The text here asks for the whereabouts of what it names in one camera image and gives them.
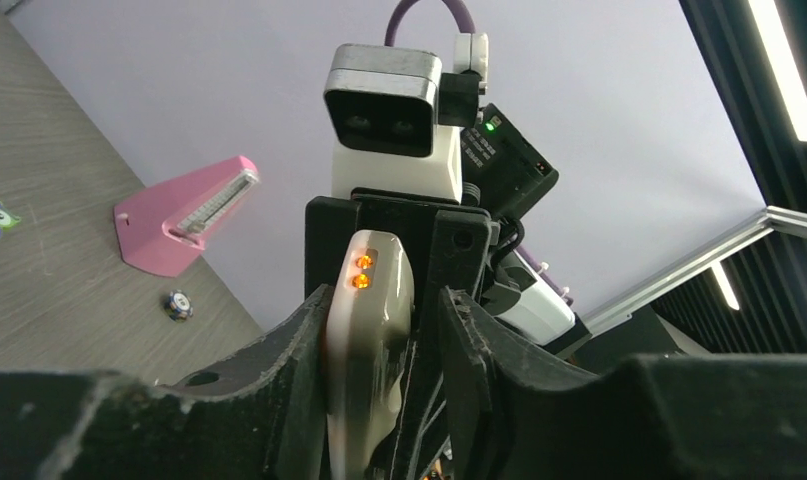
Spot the pink metronome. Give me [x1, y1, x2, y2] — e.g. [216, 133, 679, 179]
[114, 156, 259, 278]

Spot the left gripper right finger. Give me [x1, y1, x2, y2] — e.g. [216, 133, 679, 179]
[437, 287, 594, 479]

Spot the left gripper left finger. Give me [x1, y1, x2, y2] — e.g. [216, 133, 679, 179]
[161, 285, 332, 479]

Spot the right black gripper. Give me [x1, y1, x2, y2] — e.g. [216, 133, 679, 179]
[304, 188, 500, 313]

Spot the beige remote control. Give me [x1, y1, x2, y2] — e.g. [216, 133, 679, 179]
[325, 230, 415, 479]

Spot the small patterned ball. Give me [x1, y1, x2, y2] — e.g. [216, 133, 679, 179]
[163, 290, 194, 323]

